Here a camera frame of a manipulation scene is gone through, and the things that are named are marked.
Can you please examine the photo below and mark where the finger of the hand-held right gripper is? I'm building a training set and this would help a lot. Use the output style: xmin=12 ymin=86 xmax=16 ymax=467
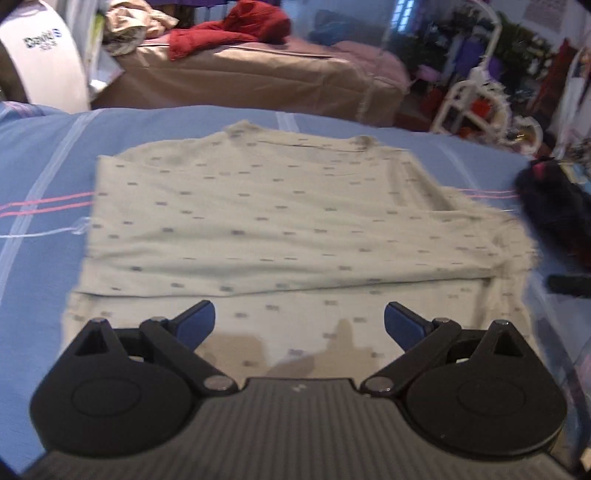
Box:
xmin=547 ymin=274 xmax=591 ymax=296

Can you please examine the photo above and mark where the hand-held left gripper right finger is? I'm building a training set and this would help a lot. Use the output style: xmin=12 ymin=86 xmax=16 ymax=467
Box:
xmin=359 ymin=301 xmax=536 ymax=398

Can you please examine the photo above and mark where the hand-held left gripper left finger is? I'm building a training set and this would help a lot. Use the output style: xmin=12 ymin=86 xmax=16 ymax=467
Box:
xmin=64 ymin=300 xmax=238 ymax=398

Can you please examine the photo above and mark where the cream polka dot shirt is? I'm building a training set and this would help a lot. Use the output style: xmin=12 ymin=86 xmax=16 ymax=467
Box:
xmin=60 ymin=119 xmax=541 ymax=384

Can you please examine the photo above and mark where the pile of dark clothes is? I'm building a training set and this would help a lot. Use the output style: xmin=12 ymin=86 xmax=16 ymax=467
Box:
xmin=513 ymin=157 xmax=591 ymax=271

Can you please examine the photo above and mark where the blue striped bedsheet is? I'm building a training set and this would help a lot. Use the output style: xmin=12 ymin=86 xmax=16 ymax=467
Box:
xmin=0 ymin=102 xmax=591 ymax=472

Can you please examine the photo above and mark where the red jacket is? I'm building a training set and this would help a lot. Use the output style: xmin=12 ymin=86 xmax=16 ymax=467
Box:
xmin=167 ymin=0 xmax=291 ymax=62

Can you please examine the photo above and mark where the white plastic bag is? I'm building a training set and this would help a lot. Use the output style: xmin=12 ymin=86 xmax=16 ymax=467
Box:
xmin=0 ymin=0 xmax=90 ymax=114

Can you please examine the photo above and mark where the blue bag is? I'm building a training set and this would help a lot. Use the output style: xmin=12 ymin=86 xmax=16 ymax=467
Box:
xmin=309 ymin=11 xmax=370 ymax=47

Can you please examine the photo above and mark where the beige crumpled blanket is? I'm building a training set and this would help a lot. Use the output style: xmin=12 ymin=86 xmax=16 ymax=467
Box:
xmin=102 ymin=0 xmax=180 ymax=56

